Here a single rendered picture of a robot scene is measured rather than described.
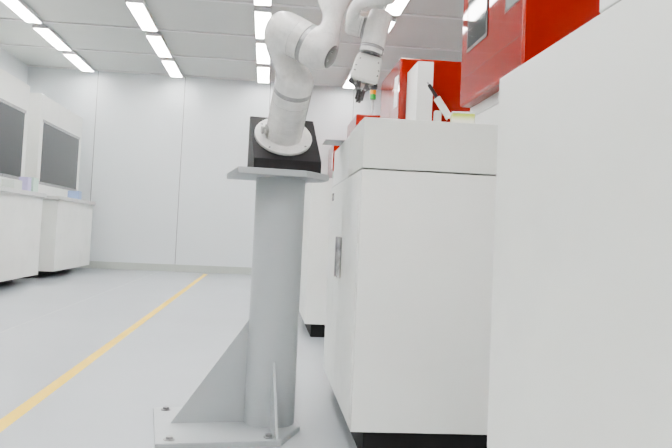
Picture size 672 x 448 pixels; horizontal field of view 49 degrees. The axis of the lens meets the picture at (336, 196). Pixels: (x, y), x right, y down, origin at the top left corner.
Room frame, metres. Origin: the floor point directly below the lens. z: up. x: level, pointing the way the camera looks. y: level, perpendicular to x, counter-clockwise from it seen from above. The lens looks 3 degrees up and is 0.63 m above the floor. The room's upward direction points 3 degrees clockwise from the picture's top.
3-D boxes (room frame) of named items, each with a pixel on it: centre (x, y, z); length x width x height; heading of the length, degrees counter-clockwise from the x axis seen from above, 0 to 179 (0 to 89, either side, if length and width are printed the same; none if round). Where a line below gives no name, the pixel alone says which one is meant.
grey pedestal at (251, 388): (2.40, 0.28, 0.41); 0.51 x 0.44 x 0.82; 104
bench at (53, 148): (8.84, 3.60, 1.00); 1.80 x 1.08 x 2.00; 5
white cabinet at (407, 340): (2.60, -0.33, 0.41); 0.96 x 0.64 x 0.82; 5
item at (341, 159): (2.72, -0.06, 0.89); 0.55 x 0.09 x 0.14; 5
